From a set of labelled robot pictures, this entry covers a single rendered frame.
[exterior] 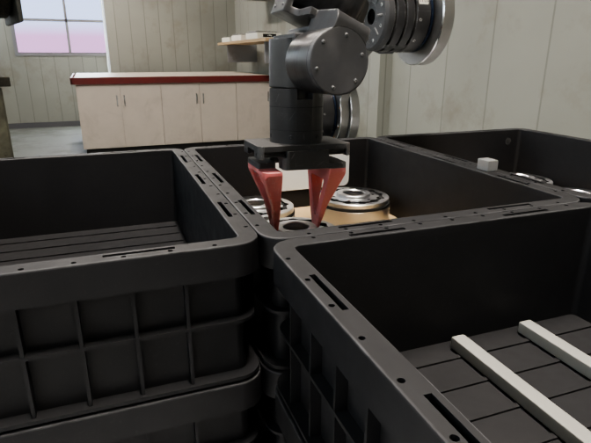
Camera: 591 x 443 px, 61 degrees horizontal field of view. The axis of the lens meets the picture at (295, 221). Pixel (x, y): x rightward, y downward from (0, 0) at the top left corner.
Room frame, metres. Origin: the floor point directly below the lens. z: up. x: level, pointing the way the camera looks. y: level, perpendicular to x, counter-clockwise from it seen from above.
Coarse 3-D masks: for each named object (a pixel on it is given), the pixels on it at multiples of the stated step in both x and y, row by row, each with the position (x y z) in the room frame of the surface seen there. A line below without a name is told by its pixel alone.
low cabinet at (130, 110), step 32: (96, 96) 5.45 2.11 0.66; (128, 96) 5.58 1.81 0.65; (160, 96) 5.70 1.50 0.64; (192, 96) 5.83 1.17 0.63; (224, 96) 5.97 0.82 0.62; (256, 96) 6.12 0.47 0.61; (96, 128) 5.44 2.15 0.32; (128, 128) 5.56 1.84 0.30; (160, 128) 5.69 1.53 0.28; (192, 128) 5.83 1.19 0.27; (224, 128) 5.97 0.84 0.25; (256, 128) 6.11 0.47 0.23
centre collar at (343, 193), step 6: (342, 192) 0.69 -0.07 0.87; (348, 192) 0.70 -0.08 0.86; (354, 192) 0.70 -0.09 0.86; (360, 192) 0.70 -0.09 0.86; (366, 192) 0.69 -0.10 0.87; (342, 198) 0.67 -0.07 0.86; (348, 198) 0.67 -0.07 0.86; (354, 198) 0.67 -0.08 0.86; (360, 198) 0.67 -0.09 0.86; (366, 198) 0.67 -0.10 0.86
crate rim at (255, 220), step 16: (240, 144) 0.72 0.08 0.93; (384, 144) 0.73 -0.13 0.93; (432, 160) 0.62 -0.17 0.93; (448, 160) 0.60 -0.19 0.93; (208, 176) 0.52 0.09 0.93; (480, 176) 0.54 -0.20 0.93; (496, 176) 0.52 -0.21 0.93; (224, 192) 0.45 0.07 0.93; (544, 192) 0.45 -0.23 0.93; (560, 192) 0.45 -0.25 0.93; (240, 208) 0.40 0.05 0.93; (480, 208) 0.40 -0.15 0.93; (496, 208) 0.40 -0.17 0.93; (512, 208) 0.40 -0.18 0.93; (256, 224) 0.36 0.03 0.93; (352, 224) 0.36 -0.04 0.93; (368, 224) 0.36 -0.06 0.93; (384, 224) 0.36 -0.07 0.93; (400, 224) 0.36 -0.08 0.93; (272, 240) 0.33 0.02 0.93; (272, 256) 0.33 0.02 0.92
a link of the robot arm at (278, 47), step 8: (288, 32) 0.56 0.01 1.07; (296, 32) 0.54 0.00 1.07; (304, 32) 0.51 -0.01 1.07; (272, 40) 0.53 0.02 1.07; (280, 40) 0.52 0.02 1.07; (288, 40) 0.52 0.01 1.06; (272, 48) 0.53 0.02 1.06; (280, 48) 0.52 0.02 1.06; (272, 56) 0.53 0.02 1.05; (280, 56) 0.52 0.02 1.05; (272, 64) 0.53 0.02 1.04; (280, 64) 0.52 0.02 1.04; (272, 72) 0.53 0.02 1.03; (280, 72) 0.52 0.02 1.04; (272, 80) 0.53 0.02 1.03; (280, 80) 0.52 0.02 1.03; (288, 80) 0.52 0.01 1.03; (288, 88) 0.53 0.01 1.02; (296, 88) 0.53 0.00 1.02; (304, 96) 0.53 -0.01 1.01
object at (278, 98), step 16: (272, 96) 0.53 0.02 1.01; (288, 96) 0.52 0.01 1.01; (320, 96) 0.53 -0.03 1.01; (272, 112) 0.53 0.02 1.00; (288, 112) 0.52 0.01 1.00; (304, 112) 0.52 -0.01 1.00; (320, 112) 0.53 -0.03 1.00; (272, 128) 0.53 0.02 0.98; (288, 128) 0.52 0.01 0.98; (304, 128) 0.52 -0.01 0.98; (320, 128) 0.53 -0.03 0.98; (256, 144) 0.51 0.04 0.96; (272, 144) 0.51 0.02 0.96; (288, 144) 0.51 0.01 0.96; (304, 144) 0.51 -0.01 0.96; (320, 144) 0.52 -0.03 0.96; (336, 144) 0.52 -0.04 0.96
